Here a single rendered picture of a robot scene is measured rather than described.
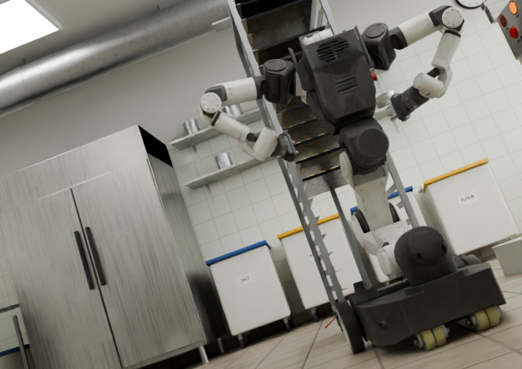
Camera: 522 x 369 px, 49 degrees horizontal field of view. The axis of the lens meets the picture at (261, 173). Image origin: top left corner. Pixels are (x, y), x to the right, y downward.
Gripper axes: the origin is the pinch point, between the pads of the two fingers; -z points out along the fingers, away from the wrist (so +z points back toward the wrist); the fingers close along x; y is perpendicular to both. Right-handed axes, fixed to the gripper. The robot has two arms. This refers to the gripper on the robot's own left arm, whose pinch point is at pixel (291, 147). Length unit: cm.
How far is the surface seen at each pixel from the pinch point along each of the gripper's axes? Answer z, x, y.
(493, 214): -274, -52, -19
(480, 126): -351, 28, -28
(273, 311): -196, -66, 157
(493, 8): 34, 2, -93
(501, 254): -111, -75, -41
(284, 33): -74, 81, 13
